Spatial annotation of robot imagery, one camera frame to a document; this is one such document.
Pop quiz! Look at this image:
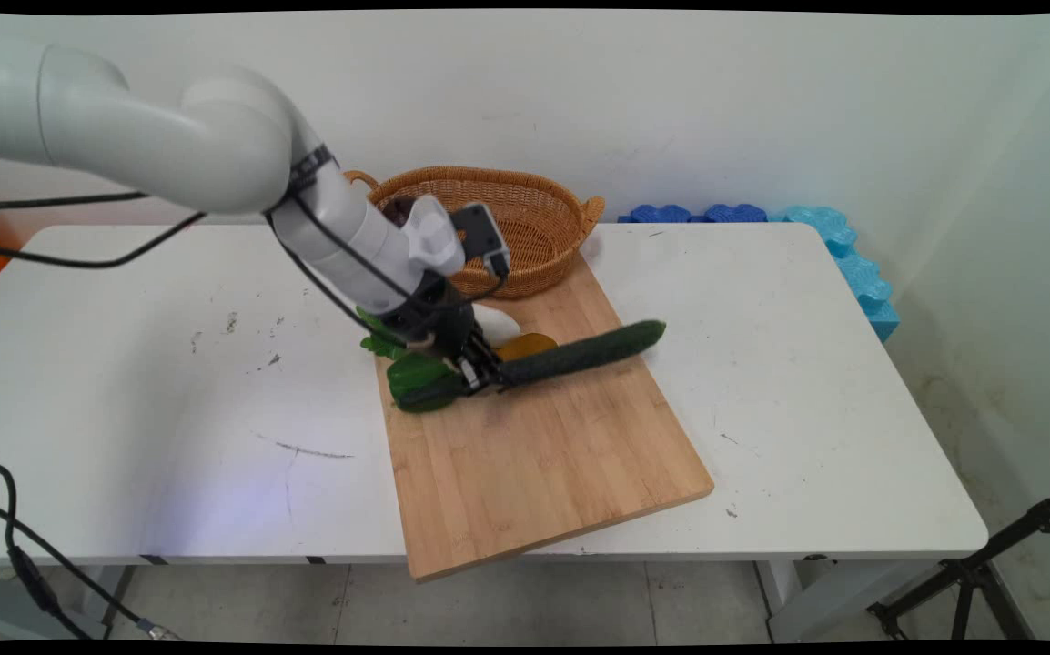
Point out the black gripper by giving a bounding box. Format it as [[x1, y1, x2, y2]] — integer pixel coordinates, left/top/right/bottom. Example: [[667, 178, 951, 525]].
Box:
[[382, 271, 510, 398]]

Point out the dark green cucumber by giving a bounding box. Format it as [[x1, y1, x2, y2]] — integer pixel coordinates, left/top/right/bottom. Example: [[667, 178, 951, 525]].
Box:
[[395, 319, 668, 413]]

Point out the yellow brown potato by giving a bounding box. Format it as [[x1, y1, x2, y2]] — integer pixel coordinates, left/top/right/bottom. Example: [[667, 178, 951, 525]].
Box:
[[492, 332, 560, 363]]

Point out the green bell pepper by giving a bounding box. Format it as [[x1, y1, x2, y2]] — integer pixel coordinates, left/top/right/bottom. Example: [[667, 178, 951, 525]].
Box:
[[387, 351, 469, 414]]

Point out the green leafy bok choy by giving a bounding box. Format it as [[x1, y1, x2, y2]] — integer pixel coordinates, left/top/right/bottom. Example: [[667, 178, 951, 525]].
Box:
[[357, 302, 522, 361]]

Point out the wooden cutting board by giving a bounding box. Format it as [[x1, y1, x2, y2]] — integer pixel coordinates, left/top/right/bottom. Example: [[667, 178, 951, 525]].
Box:
[[374, 253, 715, 583]]

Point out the woven wicker basket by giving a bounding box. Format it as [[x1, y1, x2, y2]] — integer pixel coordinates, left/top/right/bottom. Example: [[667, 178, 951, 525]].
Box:
[[343, 166, 605, 301]]

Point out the light blue foam mat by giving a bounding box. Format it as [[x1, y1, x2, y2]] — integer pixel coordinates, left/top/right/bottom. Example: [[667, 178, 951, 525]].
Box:
[[766, 206, 901, 344]]

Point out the white table leg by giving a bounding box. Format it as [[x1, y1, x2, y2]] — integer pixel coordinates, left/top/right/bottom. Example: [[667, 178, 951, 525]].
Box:
[[755, 555, 949, 643]]

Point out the grey table leg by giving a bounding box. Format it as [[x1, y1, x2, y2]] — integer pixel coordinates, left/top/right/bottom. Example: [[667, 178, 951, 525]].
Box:
[[99, 564, 136, 630]]

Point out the black tripod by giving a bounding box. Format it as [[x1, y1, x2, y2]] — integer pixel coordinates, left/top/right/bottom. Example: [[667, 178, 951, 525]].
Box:
[[865, 480, 1050, 643]]

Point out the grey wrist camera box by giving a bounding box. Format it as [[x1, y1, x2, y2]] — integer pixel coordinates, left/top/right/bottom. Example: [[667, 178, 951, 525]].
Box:
[[449, 202, 512, 277]]

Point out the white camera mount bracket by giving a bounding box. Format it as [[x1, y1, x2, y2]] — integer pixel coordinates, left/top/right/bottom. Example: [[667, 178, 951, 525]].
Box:
[[403, 195, 468, 277]]

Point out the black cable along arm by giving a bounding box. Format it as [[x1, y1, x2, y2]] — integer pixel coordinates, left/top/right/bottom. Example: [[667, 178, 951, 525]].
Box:
[[0, 146, 510, 351]]

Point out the black cable behind arm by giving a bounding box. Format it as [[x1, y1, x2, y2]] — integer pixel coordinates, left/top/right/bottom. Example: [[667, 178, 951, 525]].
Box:
[[0, 191, 148, 212]]

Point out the black cable with metal plug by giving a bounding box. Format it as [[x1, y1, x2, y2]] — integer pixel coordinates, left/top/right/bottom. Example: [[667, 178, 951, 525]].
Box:
[[0, 491, 182, 641]]

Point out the black looped floor cable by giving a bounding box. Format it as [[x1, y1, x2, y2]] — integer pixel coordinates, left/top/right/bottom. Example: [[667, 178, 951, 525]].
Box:
[[0, 453, 94, 640]]

